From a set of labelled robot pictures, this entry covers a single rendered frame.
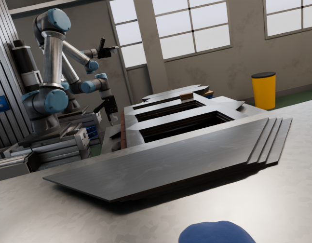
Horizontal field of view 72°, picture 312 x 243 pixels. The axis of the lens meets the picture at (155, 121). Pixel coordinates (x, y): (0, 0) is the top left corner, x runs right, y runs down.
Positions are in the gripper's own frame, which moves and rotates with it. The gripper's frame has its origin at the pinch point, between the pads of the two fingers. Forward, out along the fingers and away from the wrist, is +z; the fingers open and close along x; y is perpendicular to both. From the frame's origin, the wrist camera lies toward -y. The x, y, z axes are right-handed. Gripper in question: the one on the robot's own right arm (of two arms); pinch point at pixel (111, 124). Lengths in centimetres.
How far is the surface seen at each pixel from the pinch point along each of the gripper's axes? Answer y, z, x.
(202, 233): 22, -16, -126
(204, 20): 181, -78, 250
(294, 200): 39, -13, -122
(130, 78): 29, -5, 263
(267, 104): 249, 84, 187
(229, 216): 27, -13, -122
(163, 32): 104, -73, 256
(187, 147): 28, -16, -98
